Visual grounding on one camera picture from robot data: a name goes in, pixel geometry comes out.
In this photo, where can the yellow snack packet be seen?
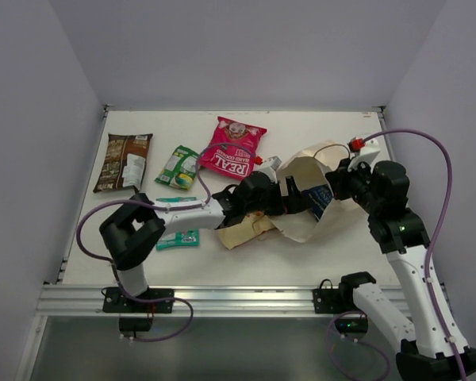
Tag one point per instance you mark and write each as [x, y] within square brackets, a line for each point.
[252, 226]

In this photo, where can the black control box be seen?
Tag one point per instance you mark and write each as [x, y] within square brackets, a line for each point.
[131, 326]
[352, 326]

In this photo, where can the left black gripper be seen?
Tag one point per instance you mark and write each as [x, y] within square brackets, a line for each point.
[285, 197]

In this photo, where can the green snack packet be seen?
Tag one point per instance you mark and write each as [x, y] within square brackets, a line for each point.
[180, 170]

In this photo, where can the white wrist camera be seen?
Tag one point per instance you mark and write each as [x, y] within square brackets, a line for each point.
[269, 167]
[362, 151]

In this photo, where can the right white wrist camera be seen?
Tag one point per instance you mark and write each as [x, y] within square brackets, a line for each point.
[362, 151]

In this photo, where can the left black control box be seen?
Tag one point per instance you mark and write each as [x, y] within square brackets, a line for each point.
[131, 326]

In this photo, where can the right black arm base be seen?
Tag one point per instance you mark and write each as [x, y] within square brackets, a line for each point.
[328, 299]

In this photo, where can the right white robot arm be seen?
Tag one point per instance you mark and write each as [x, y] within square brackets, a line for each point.
[428, 344]

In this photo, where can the beige paper bag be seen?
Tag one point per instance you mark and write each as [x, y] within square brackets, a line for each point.
[309, 167]

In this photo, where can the teal snack packet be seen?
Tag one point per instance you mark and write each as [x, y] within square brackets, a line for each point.
[184, 239]

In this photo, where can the brown candy packet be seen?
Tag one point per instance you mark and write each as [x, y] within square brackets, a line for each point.
[125, 162]

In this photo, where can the blue potato chips packet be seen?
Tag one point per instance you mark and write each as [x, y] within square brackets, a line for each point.
[317, 199]

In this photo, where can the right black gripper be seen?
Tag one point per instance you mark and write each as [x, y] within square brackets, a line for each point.
[339, 178]

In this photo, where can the right black control box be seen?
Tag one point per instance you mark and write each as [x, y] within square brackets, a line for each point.
[352, 326]

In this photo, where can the red snack packet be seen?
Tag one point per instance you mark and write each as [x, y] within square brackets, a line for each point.
[232, 148]

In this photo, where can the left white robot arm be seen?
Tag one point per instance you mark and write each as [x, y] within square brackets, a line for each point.
[131, 232]

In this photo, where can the aluminium front rail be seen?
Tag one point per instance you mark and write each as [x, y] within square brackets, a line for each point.
[207, 302]

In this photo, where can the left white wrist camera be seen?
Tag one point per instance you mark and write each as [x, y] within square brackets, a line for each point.
[269, 167]

